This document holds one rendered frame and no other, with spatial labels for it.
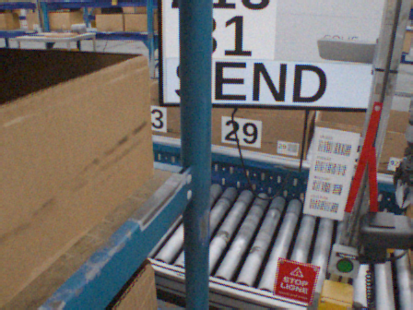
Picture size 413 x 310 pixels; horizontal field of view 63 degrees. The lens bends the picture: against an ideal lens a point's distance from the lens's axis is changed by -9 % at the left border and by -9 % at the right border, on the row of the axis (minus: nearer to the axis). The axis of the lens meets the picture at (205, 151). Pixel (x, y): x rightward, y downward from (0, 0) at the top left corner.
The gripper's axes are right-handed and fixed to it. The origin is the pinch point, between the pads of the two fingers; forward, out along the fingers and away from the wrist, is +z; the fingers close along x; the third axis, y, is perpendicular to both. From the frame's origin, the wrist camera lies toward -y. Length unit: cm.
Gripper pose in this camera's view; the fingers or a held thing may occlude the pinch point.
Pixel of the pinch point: (402, 202)
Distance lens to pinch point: 114.2
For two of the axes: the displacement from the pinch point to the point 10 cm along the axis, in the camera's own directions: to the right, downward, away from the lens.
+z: -0.1, 9.1, 4.2
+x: 9.4, 1.6, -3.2
